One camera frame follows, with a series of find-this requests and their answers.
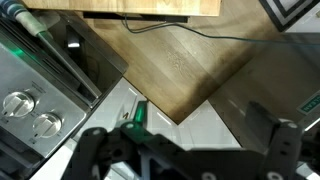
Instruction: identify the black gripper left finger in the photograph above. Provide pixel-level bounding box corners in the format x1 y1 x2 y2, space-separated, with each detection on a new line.
61 123 187 180

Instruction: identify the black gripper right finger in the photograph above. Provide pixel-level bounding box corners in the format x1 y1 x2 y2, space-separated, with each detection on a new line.
245 101 302 180

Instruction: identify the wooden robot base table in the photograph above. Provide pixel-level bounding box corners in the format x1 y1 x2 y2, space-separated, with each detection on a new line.
22 0 222 16

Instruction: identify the stainless steel gas stove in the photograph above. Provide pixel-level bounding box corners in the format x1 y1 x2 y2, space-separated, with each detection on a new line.
0 11 128 180

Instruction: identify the stainless steel dishwasher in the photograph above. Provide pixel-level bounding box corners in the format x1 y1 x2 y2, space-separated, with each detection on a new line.
209 33 320 151

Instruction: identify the white kitchen cabinet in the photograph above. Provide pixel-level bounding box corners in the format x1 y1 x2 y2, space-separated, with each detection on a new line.
30 78 241 180

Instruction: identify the thin black floor cable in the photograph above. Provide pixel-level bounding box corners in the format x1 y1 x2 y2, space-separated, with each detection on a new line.
121 13 320 46

